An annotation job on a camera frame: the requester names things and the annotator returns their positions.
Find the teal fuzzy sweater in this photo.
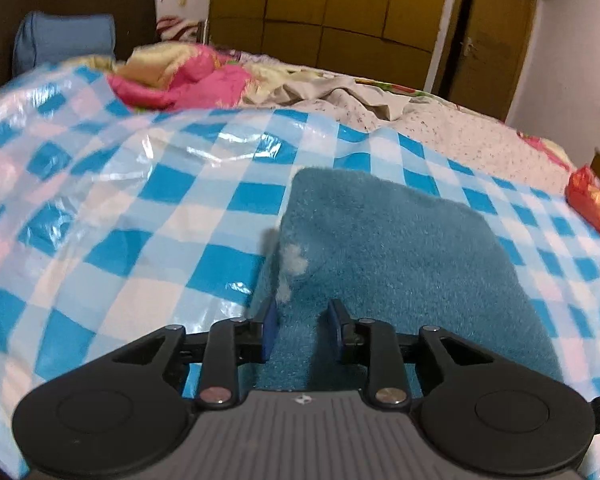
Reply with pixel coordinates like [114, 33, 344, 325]
[251, 168, 562, 391]

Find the blue checkered plastic sheet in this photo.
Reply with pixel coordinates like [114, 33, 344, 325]
[0, 67, 600, 477]

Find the white dotted bed sheet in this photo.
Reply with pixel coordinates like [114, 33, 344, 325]
[235, 52, 576, 194]

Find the red plastic bag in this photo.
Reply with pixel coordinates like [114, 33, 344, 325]
[565, 166, 600, 233]

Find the pink floral quilt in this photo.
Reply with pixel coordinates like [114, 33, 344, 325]
[66, 41, 253, 112]

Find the red striped cloth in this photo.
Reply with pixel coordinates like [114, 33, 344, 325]
[156, 15, 204, 44]

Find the brown wooden wardrobe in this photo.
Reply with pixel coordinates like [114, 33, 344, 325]
[209, 0, 445, 90]

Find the brown wooden door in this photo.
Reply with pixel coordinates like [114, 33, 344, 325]
[441, 0, 536, 120]

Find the blue pillow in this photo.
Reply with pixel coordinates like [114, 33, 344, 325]
[12, 12, 116, 76]

